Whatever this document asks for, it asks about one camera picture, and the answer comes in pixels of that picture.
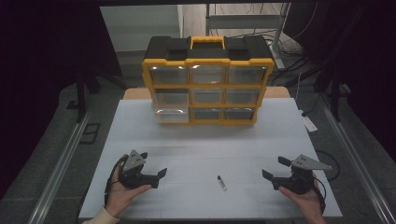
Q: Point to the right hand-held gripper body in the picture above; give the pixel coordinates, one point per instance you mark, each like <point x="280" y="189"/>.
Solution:
<point x="302" y="174"/>

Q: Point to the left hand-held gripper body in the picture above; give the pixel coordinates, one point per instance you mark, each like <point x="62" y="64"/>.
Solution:
<point x="134" y="161"/>

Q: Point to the small white tube black cap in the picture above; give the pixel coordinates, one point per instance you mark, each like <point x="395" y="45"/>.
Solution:
<point x="222" y="184"/>

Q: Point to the yellow black drawer organizer cabinet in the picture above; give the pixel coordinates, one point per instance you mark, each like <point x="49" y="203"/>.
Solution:
<point x="207" y="57"/>

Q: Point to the person's right hand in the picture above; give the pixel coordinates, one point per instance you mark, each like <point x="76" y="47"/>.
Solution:
<point x="303" y="200"/>

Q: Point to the person's left hand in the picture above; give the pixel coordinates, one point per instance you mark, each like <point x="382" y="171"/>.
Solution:
<point x="123" y="196"/>

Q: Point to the white tag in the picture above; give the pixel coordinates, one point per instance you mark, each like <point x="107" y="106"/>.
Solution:
<point x="309" y="123"/>

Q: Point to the clear plastic drawer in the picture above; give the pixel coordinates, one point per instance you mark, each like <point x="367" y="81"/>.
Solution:
<point x="171" y="114"/>
<point x="170" y="98"/>

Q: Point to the black metal stand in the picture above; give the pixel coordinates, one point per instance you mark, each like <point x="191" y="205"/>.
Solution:
<point x="81" y="90"/>

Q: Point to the black curtain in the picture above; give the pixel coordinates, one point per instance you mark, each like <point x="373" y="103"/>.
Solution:
<point x="46" y="62"/>
<point x="351" y="56"/>

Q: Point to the black floor bracket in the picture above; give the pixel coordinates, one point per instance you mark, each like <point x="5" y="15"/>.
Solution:
<point x="90" y="133"/>

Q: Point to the aluminium floor rail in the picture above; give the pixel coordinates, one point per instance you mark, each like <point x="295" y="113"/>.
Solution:
<point x="59" y="168"/>
<point x="358" y="161"/>

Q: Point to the grey metal frame stand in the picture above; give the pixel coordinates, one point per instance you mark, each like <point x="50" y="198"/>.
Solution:
<point x="243" y="21"/>

